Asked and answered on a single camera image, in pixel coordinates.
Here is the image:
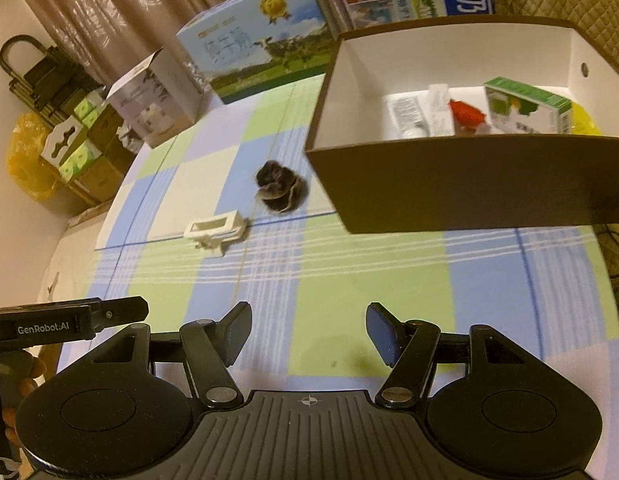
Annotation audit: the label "dark hair scrunchie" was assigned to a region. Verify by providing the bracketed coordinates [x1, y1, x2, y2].
[254, 160, 310, 215]

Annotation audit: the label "person's left hand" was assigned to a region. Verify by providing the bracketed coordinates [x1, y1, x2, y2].
[0, 352, 46, 441]

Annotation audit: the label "beige torn cardboard sheet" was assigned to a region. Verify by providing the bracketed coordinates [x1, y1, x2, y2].
[40, 204, 111, 306]

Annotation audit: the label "brown storage box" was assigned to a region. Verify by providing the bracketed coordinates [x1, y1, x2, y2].
[306, 16, 619, 235]

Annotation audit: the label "white tube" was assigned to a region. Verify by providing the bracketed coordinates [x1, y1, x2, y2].
[387, 94, 433, 140]

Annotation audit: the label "brown curtain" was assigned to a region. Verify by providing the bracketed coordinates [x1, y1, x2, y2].
[12, 0, 335, 91]

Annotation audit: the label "blue green milk carton case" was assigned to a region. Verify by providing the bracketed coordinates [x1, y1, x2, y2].
[176, 0, 337, 106]

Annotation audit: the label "checked blue green tablecloth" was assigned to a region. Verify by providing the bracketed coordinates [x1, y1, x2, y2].
[57, 72, 619, 378]

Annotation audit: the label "yellow snack packet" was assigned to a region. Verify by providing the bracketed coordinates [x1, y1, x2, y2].
[569, 101, 604, 136]

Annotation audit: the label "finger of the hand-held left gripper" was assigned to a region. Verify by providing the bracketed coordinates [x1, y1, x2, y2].
[100, 296, 150, 333]

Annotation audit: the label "black cable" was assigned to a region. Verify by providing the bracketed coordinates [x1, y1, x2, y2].
[595, 225, 619, 291]

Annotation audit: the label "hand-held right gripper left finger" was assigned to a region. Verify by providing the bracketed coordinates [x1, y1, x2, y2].
[92, 301, 254, 408]

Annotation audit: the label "stack of cardboard boxes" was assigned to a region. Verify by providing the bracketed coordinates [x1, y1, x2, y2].
[38, 87, 138, 206]

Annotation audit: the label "green white carton box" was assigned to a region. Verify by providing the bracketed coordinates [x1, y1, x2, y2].
[483, 76, 574, 135]

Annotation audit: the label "white plastic clip holder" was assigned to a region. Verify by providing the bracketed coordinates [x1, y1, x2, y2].
[184, 210, 250, 258]

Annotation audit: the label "yellow plastic bag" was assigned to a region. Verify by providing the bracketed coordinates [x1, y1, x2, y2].
[7, 112, 58, 205]

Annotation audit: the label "grey white gift box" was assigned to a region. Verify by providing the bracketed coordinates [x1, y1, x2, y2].
[106, 47, 210, 150]

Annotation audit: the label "small white box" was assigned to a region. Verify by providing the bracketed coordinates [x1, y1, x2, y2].
[428, 84, 456, 137]

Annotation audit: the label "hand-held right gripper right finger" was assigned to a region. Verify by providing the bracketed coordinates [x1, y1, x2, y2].
[365, 302, 543, 408]

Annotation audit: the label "red packet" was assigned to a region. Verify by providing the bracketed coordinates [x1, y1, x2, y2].
[448, 99, 490, 133]

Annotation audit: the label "black folding chairs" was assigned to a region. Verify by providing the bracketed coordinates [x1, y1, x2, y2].
[0, 35, 103, 121]

